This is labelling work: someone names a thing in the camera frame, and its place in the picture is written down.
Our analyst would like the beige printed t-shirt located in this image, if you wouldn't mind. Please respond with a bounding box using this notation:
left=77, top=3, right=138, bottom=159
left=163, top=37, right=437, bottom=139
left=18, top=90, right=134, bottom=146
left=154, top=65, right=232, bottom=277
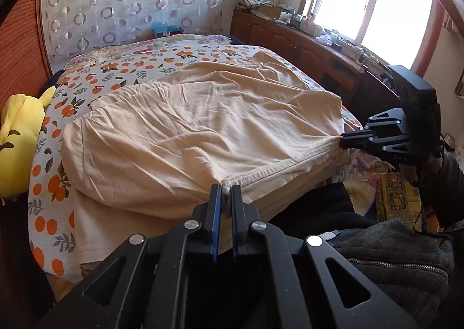
left=61, top=52, right=348, bottom=265

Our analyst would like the floral bed quilt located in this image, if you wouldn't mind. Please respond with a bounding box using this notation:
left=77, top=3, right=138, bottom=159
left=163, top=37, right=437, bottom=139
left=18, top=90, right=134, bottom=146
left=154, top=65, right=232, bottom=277
left=64, top=33, right=400, bottom=218

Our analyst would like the wooden low cabinet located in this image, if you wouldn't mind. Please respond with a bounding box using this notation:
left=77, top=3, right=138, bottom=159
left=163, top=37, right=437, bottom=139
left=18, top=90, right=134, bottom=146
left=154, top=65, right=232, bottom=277
left=230, top=9, right=400, bottom=120

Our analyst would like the yellow patterned cloth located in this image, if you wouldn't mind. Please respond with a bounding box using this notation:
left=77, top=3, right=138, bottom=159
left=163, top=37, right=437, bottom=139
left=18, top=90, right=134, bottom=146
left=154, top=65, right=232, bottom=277
left=376, top=172, right=422, bottom=230

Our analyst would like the crumpled lilac plastic bag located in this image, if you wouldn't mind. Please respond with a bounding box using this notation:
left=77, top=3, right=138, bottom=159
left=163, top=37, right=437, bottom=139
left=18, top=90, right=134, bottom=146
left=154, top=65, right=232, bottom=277
left=315, top=34, right=334, bottom=47

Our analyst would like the dark grey zip jacket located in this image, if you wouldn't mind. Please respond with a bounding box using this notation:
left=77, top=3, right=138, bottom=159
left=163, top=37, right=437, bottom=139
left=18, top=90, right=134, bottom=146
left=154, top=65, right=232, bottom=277
left=328, top=218, right=463, bottom=328

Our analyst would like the pink bottle on sill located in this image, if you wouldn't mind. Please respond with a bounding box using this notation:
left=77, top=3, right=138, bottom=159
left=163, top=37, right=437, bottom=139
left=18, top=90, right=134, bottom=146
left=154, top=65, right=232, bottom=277
left=300, top=13, right=316, bottom=35

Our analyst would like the cardboard box on cabinet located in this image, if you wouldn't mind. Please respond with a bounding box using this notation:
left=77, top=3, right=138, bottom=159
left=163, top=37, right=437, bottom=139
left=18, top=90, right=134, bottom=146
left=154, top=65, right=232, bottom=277
left=258, top=3, right=282, bottom=21

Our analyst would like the yellow plush toy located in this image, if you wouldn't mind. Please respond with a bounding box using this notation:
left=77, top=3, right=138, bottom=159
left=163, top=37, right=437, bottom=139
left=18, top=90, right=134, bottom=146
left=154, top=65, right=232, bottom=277
left=0, top=86, right=56, bottom=199

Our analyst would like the orange print white blanket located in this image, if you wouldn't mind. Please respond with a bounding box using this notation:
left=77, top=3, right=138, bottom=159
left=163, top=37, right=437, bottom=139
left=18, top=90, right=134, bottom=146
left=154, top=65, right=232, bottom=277
left=28, top=40, right=360, bottom=283

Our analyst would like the blue box at headboard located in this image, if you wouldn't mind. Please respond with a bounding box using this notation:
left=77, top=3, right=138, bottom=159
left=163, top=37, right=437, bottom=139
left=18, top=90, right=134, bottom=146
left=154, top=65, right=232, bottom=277
left=152, top=21, right=184, bottom=39

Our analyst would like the brown louvered wardrobe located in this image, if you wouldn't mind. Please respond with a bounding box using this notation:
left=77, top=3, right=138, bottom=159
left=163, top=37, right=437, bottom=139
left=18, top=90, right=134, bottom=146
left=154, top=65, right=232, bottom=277
left=0, top=0, right=52, bottom=104

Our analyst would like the window with wooden frame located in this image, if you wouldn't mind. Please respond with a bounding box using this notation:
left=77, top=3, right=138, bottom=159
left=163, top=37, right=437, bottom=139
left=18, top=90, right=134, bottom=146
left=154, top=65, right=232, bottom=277
left=300, top=0, right=444, bottom=76

